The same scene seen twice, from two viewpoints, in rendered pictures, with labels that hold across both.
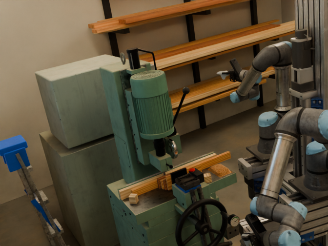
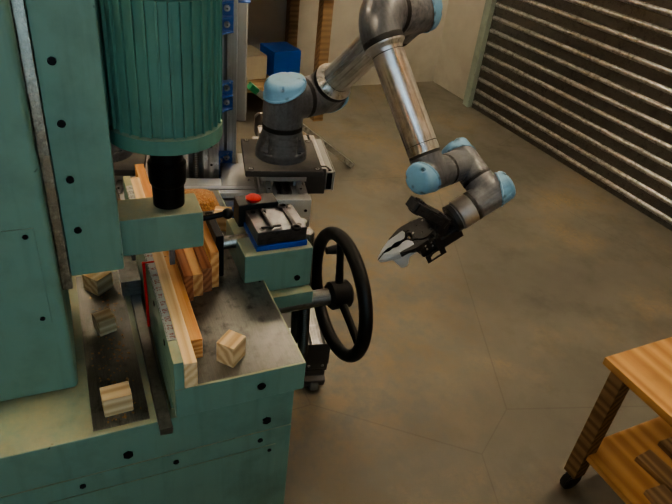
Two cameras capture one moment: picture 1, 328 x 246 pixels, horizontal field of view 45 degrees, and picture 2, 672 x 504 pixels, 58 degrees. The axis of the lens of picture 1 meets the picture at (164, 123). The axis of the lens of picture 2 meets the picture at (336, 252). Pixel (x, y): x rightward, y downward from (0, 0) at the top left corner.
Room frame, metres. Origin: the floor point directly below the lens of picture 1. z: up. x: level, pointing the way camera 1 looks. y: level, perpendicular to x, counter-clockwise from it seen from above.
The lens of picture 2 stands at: (1.62, 0.93, 1.60)
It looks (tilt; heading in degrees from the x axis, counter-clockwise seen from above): 34 degrees down; 268
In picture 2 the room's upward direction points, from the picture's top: 7 degrees clockwise
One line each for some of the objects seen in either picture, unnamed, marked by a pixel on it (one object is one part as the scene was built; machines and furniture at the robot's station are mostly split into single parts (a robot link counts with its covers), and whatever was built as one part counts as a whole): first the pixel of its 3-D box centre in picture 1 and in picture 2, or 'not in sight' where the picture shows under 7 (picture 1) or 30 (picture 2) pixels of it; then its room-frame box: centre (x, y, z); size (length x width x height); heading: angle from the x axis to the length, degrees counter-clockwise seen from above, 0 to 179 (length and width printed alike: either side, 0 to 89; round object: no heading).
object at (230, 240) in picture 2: (182, 180); (229, 241); (1.79, -0.05, 0.95); 0.09 x 0.07 x 0.09; 115
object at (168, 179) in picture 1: (184, 176); (202, 239); (1.85, -0.06, 0.94); 0.21 x 0.01 x 0.08; 115
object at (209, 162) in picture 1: (183, 173); (162, 243); (1.93, -0.06, 0.92); 0.62 x 0.02 x 0.04; 115
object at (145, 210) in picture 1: (183, 193); (225, 276); (1.80, -0.04, 0.87); 0.61 x 0.30 x 0.06; 115
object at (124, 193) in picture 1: (170, 175); (157, 262); (1.91, 0.01, 0.92); 0.60 x 0.02 x 0.05; 115
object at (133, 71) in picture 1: (134, 65); not in sight; (2.01, 0.10, 1.53); 0.08 x 0.08 x 0.17; 25
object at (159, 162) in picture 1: (160, 160); (158, 227); (1.90, 0.05, 1.03); 0.14 x 0.07 x 0.09; 25
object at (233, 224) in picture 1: (233, 221); not in sight; (1.79, -0.28, 0.65); 0.06 x 0.04 x 0.08; 115
